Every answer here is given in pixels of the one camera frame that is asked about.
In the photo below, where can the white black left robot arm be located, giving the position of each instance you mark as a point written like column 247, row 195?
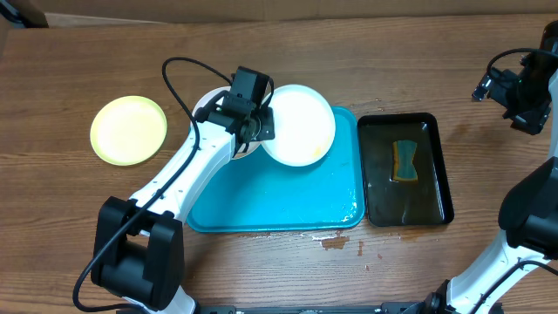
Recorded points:
column 138, row 249

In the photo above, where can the yellow plate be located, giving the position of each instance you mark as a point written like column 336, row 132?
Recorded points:
column 128, row 131

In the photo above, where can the blue plastic tray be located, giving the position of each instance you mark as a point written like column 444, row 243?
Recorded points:
column 258, row 194

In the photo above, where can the green yellow sponge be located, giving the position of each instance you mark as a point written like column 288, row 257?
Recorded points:
column 403, row 152

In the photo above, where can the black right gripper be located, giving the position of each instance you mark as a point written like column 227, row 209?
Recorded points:
column 533, row 121

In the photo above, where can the white plate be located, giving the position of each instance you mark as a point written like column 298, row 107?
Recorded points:
column 245, row 149
column 304, row 126

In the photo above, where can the dark object top left corner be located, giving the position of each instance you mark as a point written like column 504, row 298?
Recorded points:
column 23, row 14

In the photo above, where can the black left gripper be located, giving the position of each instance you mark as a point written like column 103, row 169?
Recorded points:
column 266, row 118

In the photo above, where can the black water tray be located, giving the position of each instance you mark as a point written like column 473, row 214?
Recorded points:
column 426, row 201

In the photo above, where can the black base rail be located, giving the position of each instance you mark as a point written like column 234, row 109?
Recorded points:
column 385, row 308

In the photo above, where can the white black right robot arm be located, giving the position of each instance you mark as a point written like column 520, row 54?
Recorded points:
column 527, row 239

